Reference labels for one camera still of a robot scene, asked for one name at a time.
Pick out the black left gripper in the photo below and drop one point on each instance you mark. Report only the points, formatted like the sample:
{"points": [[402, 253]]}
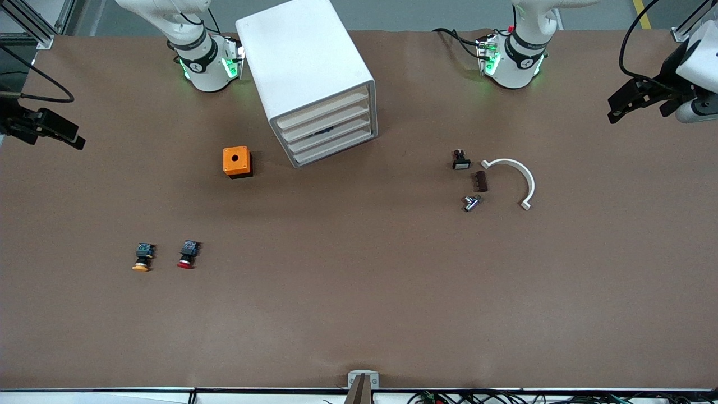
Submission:
{"points": [[667, 75]]}

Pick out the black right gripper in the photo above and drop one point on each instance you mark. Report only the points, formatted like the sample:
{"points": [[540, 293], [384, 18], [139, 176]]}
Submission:
{"points": [[12, 122]]}

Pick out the red capped push button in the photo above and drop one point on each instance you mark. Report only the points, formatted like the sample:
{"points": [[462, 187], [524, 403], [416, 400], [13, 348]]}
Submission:
{"points": [[188, 252]]}

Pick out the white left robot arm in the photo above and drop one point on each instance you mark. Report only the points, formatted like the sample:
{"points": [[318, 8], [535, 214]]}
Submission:
{"points": [[519, 62]]}

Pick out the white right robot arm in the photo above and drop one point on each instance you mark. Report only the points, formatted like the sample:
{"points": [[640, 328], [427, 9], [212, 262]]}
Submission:
{"points": [[202, 67]]}

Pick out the orange capped push button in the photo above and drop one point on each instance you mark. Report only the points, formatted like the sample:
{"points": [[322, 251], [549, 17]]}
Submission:
{"points": [[145, 252]]}

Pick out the black white push button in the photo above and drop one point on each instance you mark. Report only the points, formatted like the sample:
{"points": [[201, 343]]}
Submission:
{"points": [[461, 164]]}

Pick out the orange box with hole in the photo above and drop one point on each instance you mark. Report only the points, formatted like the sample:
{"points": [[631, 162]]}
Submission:
{"points": [[229, 165]]}

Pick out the brown small block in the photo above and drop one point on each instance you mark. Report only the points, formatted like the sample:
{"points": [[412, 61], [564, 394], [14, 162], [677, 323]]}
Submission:
{"points": [[479, 182]]}

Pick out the silver metal fitting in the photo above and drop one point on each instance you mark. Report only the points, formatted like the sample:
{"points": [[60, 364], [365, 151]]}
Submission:
{"points": [[471, 203]]}

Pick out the aluminium frame profile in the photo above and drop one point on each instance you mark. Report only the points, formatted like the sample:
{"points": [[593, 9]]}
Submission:
{"points": [[681, 35], [39, 35]]}

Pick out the white curved bracket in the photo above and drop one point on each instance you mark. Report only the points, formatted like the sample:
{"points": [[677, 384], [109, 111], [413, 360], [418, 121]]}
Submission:
{"points": [[532, 185]]}

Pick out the grey table edge bracket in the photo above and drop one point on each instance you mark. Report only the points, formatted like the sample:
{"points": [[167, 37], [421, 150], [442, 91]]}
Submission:
{"points": [[362, 381]]}

